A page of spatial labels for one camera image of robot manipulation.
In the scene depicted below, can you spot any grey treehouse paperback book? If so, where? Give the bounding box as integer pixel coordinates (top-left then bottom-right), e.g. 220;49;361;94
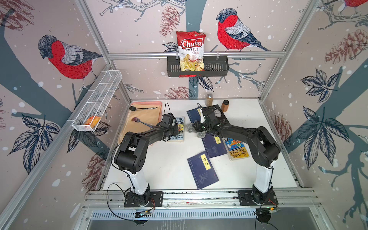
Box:
169;117;185;141

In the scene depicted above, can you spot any black Chinese paperback book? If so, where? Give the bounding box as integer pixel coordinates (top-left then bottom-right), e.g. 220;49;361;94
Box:
202;104;223;118

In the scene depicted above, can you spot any grey striped cleaning cloth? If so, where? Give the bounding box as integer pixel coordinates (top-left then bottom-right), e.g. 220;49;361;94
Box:
186;123;206;139

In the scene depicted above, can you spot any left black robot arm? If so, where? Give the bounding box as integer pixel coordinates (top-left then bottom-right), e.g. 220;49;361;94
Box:
114;113;179;207

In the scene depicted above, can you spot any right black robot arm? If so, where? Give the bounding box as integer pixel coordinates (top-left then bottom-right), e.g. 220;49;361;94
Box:
192;106;281;205

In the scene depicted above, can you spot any upper navy thread-bound book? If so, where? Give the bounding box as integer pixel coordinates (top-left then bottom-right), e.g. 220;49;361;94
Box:
187;107;201;123

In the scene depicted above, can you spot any yellow treehouse paperback book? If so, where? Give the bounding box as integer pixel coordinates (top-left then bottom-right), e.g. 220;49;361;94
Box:
223;138;249;161

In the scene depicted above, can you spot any glass jar orange spice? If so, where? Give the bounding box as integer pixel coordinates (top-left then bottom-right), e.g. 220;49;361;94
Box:
221;100;229;113

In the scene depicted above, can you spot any glass jar brown spice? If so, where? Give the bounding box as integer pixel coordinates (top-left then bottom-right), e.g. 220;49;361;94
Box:
205;94;213;106

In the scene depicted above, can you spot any purple spoon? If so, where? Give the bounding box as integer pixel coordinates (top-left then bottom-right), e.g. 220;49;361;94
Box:
131;117;153;128

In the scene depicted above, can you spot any black spoon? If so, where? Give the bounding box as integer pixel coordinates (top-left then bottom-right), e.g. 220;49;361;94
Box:
129;106;158;111

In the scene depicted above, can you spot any orange packet in shelf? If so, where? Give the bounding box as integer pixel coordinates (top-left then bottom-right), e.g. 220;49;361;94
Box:
84;116;101;128

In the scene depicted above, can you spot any red cassava chips bag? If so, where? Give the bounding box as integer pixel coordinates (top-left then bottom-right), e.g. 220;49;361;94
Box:
176;31;206;72

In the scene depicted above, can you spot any black wall basket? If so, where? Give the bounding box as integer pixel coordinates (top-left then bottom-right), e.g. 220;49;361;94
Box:
166;56;229;78

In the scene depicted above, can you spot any left black cable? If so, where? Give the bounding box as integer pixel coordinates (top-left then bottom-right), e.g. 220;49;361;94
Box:
105;101;173;223

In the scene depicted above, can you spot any black cable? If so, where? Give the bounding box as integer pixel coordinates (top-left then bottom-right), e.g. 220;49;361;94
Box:
105;101;173;223
252;166;279;230

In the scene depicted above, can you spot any white wire wall shelf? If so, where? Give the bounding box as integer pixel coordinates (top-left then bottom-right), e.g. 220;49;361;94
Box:
72;70;122;132

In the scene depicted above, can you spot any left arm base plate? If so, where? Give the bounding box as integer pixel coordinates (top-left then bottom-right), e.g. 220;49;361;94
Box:
124;191;163;208

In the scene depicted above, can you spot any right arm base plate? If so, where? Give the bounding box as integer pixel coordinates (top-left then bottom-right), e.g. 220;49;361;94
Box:
237;189;278;206

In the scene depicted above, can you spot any right black cable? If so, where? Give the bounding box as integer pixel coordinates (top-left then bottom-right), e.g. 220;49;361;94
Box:
252;166;279;230

